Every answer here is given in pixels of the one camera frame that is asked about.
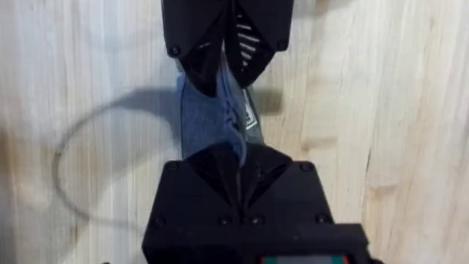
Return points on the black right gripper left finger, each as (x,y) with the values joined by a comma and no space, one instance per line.
(194,198)

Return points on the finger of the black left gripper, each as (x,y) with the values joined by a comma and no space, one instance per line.
(267,22)
(190,25)

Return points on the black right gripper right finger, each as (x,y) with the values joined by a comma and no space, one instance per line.
(286,194)

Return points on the blue soft zip bag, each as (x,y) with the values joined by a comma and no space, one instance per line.
(205,121)

